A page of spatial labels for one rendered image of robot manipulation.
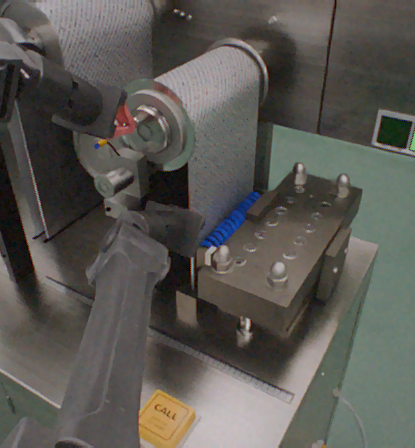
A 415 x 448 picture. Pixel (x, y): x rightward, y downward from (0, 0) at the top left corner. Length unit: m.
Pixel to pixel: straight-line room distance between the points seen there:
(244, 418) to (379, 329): 1.49
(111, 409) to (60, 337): 0.57
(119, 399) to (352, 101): 0.74
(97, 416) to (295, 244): 0.60
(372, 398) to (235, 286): 1.27
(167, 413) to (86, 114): 0.44
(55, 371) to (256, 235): 0.42
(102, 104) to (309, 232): 0.46
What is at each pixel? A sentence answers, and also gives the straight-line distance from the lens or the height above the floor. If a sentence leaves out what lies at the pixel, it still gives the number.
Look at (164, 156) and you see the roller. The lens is 0.77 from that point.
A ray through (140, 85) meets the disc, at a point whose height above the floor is 1.31.
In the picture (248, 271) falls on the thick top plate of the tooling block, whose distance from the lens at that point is 0.82.
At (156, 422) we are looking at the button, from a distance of 0.76.
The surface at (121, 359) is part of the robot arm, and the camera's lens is 0.40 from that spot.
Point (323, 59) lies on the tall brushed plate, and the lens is 0.96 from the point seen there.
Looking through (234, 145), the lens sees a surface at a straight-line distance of 0.88.
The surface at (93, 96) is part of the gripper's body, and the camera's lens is 0.64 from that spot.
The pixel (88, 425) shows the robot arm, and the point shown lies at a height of 1.29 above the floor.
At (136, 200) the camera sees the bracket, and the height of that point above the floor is 1.14.
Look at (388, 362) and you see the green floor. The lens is 2.12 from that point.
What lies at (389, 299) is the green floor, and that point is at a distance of 2.37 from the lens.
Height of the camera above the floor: 1.57
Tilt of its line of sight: 36 degrees down
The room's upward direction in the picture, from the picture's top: straight up
